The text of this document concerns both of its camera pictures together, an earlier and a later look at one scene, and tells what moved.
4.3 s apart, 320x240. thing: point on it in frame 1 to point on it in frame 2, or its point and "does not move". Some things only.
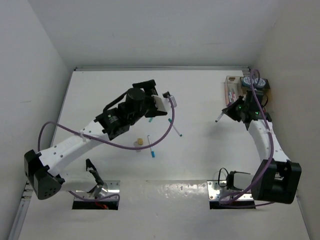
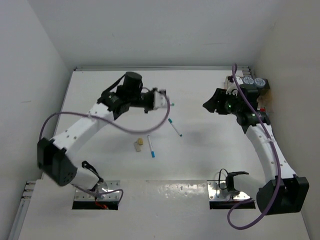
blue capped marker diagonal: x=152 y=152 does not move
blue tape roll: x=261 y=83 does not move
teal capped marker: x=170 y=120 does not move
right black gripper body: x=235 y=110 to x=227 y=103
